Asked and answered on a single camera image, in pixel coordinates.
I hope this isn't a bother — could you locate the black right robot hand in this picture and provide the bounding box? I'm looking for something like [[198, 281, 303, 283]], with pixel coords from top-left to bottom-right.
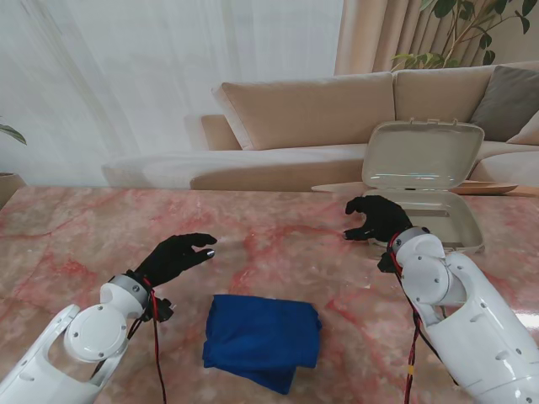
[[343, 194, 414, 245]]

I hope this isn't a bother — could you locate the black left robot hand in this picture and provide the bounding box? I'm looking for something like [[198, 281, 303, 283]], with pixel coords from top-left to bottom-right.
[[125, 233, 218, 290]]

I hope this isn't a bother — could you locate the beige hard suitcase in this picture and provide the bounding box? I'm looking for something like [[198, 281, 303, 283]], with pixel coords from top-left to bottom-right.
[[360, 117, 486, 258]]

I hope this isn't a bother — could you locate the blue shirt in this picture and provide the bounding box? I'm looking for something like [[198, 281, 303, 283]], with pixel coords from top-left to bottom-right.
[[201, 294, 323, 396]]

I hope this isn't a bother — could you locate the oval wooden tray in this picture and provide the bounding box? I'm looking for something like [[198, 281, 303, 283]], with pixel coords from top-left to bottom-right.
[[452, 179, 520, 195]]

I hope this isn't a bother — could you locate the beige sectional sofa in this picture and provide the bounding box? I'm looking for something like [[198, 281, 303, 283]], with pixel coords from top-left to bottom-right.
[[100, 61, 539, 190]]

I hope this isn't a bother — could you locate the tall green leafy plant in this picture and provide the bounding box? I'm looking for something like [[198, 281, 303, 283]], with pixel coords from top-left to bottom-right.
[[389, 0, 531, 71]]

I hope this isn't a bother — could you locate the beige sofa cushion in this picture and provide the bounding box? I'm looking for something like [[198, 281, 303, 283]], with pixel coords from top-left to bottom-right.
[[504, 121, 539, 146]]

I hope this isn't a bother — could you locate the grey sofa cushion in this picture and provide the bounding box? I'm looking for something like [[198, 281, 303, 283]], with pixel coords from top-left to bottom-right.
[[470, 65, 539, 142]]

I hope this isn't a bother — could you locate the white sheer curtain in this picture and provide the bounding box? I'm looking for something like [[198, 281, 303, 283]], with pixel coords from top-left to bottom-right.
[[0, 0, 344, 189]]

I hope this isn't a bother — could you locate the beige drape curtain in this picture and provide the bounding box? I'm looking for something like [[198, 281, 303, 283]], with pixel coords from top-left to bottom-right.
[[334, 0, 539, 77]]

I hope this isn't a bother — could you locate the small green plant leaf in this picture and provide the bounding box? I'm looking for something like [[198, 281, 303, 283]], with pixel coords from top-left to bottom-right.
[[0, 124, 28, 146]]

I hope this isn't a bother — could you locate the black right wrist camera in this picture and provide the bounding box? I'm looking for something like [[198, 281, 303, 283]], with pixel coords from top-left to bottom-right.
[[376, 250, 398, 274]]

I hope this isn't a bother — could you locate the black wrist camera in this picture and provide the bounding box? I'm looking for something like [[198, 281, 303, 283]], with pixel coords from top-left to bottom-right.
[[153, 296, 176, 323], [376, 250, 398, 274]]

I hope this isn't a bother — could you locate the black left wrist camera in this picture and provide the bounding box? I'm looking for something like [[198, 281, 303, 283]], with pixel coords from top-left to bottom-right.
[[153, 296, 176, 323]]

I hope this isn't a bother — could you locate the red black left arm cable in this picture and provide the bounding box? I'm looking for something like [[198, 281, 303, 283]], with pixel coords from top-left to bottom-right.
[[90, 275, 168, 404]]

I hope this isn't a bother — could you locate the red black arm cable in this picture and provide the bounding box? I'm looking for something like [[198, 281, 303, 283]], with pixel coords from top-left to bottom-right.
[[387, 237, 460, 404], [90, 275, 168, 404]]

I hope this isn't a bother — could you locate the red black right arm cable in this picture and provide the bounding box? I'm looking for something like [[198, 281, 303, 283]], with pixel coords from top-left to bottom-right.
[[387, 237, 460, 404]]

